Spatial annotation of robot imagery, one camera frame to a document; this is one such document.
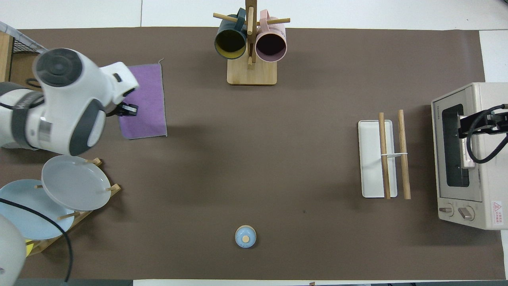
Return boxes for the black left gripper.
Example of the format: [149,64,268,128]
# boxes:
[106,102,139,117]

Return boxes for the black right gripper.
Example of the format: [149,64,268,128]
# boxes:
[458,110,508,139]

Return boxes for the purple and grey towel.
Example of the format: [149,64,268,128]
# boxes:
[118,59,167,140]

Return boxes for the white towel rack wooden rods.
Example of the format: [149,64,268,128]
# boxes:
[358,110,412,200]

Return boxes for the wooden plate rack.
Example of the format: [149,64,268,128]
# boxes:
[26,158,121,257]

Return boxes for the beige toaster oven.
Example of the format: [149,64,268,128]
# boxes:
[431,82,508,231]

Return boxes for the grey plate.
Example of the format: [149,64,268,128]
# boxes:
[41,155,112,211]

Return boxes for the dark teal mug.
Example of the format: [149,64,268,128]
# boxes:
[214,8,248,60]

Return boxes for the wooden mug tree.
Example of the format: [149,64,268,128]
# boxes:
[213,0,291,86]

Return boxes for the brown table mat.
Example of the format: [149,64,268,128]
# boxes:
[0,27,506,280]

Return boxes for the marble pattern sheet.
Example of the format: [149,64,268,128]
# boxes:
[0,21,48,53]

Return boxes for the wooden shelf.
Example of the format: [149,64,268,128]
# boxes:
[0,31,48,82]

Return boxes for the light blue plate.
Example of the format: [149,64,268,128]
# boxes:
[0,179,75,240]

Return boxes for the pink mug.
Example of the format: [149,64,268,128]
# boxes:
[255,10,287,63]

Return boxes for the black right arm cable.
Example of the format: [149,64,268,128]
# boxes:
[466,104,508,164]

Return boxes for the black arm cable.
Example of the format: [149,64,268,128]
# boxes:
[0,197,74,286]
[466,104,508,164]

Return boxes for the black wire basket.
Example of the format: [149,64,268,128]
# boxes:
[11,36,46,54]

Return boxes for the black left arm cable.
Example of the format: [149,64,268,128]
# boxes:
[0,197,74,286]

